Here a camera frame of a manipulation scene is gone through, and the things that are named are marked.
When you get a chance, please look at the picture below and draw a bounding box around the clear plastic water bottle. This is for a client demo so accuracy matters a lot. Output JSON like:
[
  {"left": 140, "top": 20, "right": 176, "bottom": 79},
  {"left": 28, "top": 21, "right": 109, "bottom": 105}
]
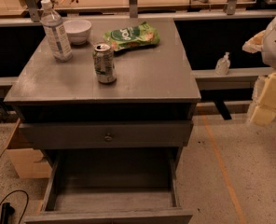
[{"left": 40, "top": 0, "right": 73, "bottom": 62}]

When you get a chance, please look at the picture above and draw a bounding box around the brown cardboard box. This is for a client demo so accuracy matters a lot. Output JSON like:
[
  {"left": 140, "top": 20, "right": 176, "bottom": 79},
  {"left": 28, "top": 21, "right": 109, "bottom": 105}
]
[{"left": 5, "top": 119, "right": 51, "bottom": 179}]

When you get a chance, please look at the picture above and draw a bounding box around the open grey middle drawer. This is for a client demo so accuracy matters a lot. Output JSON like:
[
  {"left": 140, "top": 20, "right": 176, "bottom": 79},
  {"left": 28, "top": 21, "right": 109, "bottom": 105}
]
[{"left": 25, "top": 148, "right": 192, "bottom": 224}]

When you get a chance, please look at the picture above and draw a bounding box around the black cable with plug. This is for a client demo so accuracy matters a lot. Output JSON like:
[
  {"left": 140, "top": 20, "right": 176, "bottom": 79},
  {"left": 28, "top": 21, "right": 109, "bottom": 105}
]
[{"left": 0, "top": 189, "right": 30, "bottom": 224}]

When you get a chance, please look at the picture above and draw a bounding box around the closed grey top drawer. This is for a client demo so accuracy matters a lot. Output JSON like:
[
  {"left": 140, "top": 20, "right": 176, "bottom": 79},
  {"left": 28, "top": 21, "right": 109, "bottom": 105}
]
[{"left": 20, "top": 120, "right": 193, "bottom": 149}]

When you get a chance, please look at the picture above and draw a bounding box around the green chip bag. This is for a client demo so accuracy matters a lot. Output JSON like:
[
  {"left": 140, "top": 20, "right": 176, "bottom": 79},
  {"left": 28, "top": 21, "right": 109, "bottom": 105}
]
[{"left": 103, "top": 21, "right": 160, "bottom": 51}]

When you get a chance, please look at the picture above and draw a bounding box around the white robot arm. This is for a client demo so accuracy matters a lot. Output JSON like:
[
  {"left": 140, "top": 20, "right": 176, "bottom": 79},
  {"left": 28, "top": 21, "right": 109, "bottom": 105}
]
[{"left": 242, "top": 17, "right": 276, "bottom": 126}]

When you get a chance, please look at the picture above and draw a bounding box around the green 7up soda can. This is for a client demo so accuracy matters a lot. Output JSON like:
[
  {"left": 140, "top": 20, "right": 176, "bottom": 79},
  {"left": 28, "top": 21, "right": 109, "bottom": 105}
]
[{"left": 92, "top": 42, "right": 117, "bottom": 84}]

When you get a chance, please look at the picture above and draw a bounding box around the white ceramic bowl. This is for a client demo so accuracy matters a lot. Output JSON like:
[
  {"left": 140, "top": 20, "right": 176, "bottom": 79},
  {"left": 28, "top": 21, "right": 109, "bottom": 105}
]
[{"left": 63, "top": 20, "right": 92, "bottom": 45}]

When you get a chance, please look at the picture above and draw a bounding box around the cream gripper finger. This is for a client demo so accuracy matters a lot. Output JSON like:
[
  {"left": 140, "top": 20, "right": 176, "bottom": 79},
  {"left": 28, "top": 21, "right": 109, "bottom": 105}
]
[
  {"left": 242, "top": 30, "right": 265, "bottom": 53},
  {"left": 248, "top": 72, "right": 276, "bottom": 126}
]

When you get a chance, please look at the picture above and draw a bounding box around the small sanitizer pump bottle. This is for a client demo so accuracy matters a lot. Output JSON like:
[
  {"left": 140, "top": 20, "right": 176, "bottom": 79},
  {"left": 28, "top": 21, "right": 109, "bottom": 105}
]
[{"left": 215, "top": 52, "right": 230, "bottom": 76}]

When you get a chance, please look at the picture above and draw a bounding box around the grey wooden drawer cabinet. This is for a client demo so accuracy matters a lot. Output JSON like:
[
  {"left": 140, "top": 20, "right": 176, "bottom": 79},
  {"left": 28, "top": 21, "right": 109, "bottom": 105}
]
[{"left": 6, "top": 19, "right": 200, "bottom": 224}]

